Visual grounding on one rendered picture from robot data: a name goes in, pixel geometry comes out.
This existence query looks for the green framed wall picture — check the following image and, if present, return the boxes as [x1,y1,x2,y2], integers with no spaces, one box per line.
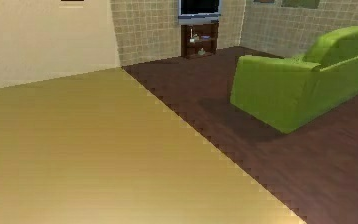
[281,0,321,10]

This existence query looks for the dark brown television stand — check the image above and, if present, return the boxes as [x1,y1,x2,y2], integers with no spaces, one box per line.
[180,20,220,60]

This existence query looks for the green sofa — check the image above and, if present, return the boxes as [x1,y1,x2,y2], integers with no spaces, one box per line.
[229,25,358,135]

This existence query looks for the grey television set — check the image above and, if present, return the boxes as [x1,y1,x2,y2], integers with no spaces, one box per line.
[177,0,223,26]

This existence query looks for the small white candle holder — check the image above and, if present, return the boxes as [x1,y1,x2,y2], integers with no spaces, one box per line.
[189,28,200,44]

